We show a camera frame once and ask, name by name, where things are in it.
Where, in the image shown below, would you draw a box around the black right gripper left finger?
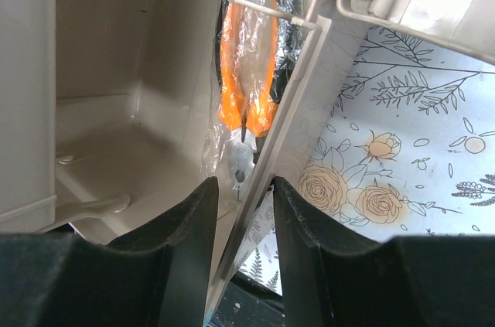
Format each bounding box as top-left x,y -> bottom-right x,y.
1,177 -> 219,326

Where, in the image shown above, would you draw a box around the floral table mat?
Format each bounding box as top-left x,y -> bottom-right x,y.
231,25 -> 495,297

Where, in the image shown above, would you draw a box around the orange handled pliers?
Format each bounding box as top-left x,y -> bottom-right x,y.
202,0 -> 305,203

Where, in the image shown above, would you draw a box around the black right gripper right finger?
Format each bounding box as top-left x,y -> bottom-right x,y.
274,177 -> 494,326

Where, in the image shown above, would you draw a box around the taupe plastic tool box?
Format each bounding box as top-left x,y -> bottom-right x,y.
1,0 -> 494,326

